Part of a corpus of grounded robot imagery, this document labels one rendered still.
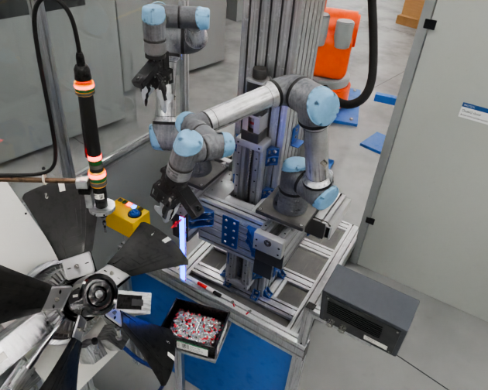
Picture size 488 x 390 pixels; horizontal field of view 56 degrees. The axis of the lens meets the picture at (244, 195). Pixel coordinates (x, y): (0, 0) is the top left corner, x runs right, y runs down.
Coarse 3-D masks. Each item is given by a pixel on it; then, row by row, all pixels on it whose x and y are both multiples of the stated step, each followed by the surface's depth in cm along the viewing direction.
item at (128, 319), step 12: (132, 324) 141; (144, 324) 147; (132, 336) 136; (144, 336) 141; (156, 336) 148; (168, 336) 153; (144, 348) 137; (156, 348) 143; (168, 348) 148; (156, 360) 139; (168, 360) 144; (156, 372) 137; (168, 372) 141
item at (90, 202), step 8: (80, 176) 119; (80, 184) 118; (88, 184) 120; (80, 192) 119; (88, 192) 119; (88, 200) 121; (112, 200) 126; (88, 208) 123; (96, 208) 123; (104, 208) 123; (112, 208) 123; (96, 216) 122; (104, 216) 122
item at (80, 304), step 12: (84, 276) 132; (96, 276) 130; (108, 276) 133; (84, 288) 127; (96, 288) 130; (108, 288) 132; (72, 300) 128; (84, 300) 126; (96, 300) 129; (108, 300) 132; (60, 312) 132; (72, 312) 134; (84, 312) 127; (96, 312) 128; (108, 312) 130
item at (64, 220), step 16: (32, 192) 135; (64, 192) 136; (32, 208) 134; (48, 208) 135; (64, 208) 135; (80, 208) 136; (48, 224) 134; (64, 224) 134; (80, 224) 135; (48, 240) 134; (64, 240) 134; (80, 240) 134; (64, 256) 133
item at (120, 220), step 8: (120, 208) 184; (128, 208) 185; (136, 208) 185; (112, 216) 182; (120, 216) 181; (128, 216) 181; (144, 216) 182; (112, 224) 186; (120, 224) 182; (128, 224) 179; (136, 224) 180; (120, 232) 185; (128, 232) 182
